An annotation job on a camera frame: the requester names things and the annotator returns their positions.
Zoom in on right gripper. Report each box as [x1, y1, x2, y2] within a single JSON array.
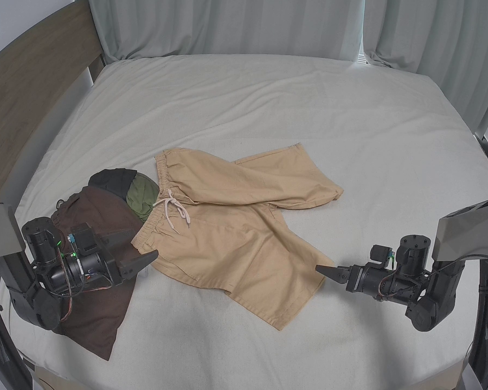
[[345, 264, 386, 298]]

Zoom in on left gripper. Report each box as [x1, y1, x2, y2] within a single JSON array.
[[62, 227, 160, 296]]

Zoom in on tan shorts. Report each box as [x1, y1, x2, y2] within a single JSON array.
[[131, 142, 345, 332]]

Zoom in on bed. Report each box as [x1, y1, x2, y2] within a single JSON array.
[[0, 0, 488, 390]]

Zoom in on green garment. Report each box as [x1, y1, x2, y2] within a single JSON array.
[[125, 172, 160, 223]]

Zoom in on black garment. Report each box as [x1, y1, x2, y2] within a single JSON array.
[[88, 169, 139, 199]]

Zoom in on brown garment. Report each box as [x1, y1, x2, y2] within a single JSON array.
[[49, 187, 153, 360]]

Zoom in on pale green curtain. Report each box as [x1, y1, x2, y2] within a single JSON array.
[[82, 0, 367, 67], [360, 0, 488, 139]]

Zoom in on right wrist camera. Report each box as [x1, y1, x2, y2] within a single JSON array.
[[370, 244, 393, 269]]

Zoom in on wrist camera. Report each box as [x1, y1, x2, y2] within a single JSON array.
[[69, 225, 100, 257], [370, 244, 393, 269]]

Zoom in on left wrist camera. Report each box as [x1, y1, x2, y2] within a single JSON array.
[[69, 225, 100, 257]]

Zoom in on black cable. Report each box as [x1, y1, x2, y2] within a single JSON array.
[[433, 255, 488, 276]]

